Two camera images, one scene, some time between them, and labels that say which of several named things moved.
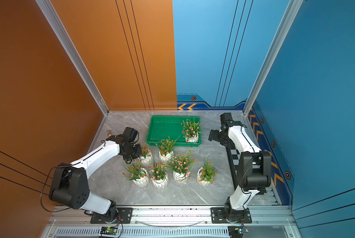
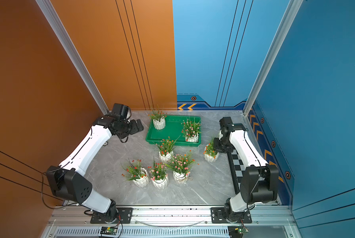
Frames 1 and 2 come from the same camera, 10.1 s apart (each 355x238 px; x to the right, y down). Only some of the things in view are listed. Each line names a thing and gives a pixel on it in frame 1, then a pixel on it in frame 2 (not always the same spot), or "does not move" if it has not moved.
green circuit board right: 237,231 does not move
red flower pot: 138,176 does not move
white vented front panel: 144,232 does not move
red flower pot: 146,159 → 158,119
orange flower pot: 205,175 → 210,153
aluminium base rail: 174,217 does not move
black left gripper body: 135,151 → 125,130
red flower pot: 166,147 does not move
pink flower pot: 191,130 does not move
